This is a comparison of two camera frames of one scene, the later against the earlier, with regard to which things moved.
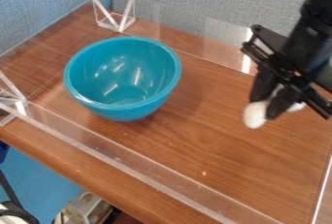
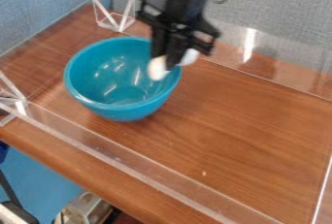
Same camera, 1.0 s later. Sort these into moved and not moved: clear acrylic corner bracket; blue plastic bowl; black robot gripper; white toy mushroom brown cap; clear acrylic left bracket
Moved: black robot gripper; white toy mushroom brown cap
Not moved: clear acrylic corner bracket; blue plastic bowl; clear acrylic left bracket
